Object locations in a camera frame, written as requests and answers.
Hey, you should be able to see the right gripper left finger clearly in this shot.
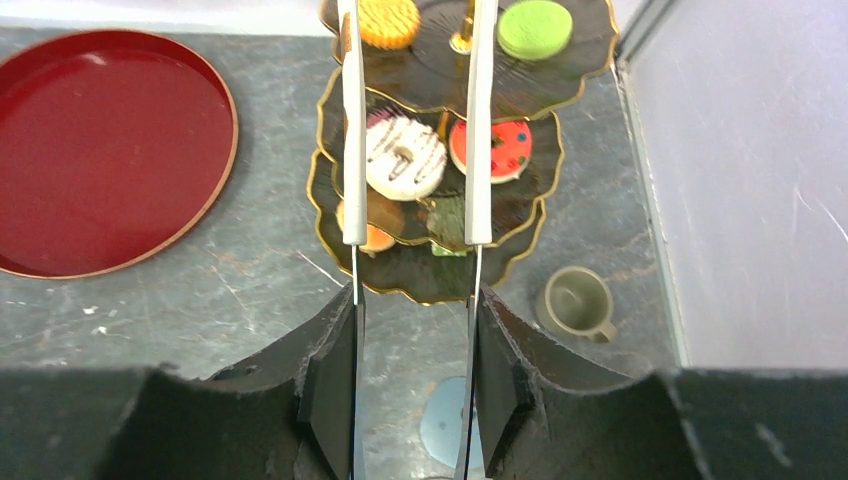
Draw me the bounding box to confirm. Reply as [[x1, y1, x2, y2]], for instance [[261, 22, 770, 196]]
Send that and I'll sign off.
[[1, 284, 363, 479]]

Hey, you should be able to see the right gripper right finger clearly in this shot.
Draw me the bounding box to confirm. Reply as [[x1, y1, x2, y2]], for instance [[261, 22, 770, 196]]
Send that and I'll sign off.
[[475, 287, 847, 479]]

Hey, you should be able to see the orange fruit tart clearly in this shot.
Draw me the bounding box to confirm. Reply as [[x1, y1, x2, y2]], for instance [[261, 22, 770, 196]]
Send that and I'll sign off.
[[335, 200, 396, 257]]

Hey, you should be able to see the layered green cake slice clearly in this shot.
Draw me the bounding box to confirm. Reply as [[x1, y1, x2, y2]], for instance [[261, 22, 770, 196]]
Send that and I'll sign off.
[[426, 196, 469, 257]]

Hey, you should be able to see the white sprinkled donut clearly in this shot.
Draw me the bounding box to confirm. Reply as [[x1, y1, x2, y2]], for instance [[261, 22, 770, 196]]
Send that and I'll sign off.
[[366, 116, 447, 201]]

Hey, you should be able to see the green macaron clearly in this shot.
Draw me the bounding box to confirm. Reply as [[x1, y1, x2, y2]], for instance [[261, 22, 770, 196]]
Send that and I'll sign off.
[[496, 0, 574, 61]]

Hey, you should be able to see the orange macaron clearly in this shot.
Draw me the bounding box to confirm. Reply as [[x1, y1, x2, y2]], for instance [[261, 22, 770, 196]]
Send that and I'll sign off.
[[358, 0, 421, 50]]

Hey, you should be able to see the blue round coaster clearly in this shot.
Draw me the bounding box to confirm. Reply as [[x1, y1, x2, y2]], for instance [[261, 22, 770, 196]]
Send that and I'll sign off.
[[419, 377, 465, 467]]

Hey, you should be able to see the small grey-green cup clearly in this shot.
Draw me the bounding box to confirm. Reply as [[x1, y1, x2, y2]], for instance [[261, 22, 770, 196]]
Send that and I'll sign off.
[[534, 266, 618, 343]]

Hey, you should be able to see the red round tray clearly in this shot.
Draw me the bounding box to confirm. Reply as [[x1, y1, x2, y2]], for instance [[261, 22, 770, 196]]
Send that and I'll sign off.
[[1, 30, 239, 279]]

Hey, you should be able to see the three-tier gold dessert stand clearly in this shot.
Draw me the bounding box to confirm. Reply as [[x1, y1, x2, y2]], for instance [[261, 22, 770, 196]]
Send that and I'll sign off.
[[307, 1, 619, 304]]

